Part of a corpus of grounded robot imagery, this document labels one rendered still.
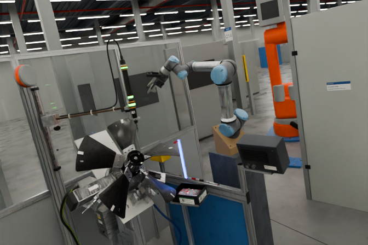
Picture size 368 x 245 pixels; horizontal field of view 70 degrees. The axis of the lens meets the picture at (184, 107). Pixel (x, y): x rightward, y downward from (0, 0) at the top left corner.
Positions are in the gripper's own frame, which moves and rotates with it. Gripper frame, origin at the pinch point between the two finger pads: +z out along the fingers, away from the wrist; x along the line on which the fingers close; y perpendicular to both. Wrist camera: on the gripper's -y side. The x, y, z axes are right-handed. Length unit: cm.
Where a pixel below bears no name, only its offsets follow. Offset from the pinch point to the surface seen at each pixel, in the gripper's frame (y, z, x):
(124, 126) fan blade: -8.8, 19.5, -33.6
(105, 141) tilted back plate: -10, 43, -28
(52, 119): -51, 44, -28
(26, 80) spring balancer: -77, 33, -14
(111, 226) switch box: 19, 78, -70
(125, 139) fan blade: -5.5, 22.3, -43.9
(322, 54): 126, -114, 23
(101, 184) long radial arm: -10, 43, -70
